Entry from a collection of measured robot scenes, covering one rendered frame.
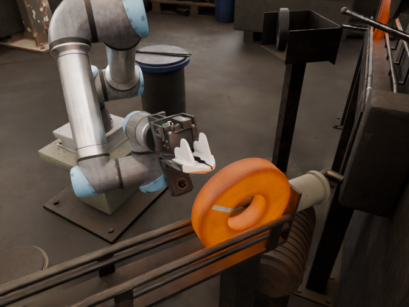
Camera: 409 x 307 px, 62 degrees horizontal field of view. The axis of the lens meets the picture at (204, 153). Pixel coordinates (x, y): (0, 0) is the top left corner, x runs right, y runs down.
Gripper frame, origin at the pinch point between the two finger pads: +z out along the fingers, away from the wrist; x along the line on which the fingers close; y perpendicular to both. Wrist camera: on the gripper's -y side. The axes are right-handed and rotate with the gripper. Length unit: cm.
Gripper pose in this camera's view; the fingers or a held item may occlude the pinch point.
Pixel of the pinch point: (208, 170)
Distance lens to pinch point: 56.5
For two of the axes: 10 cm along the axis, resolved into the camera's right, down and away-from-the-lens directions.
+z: 5.0, 2.3, -8.4
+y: -1.6, -9.2, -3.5
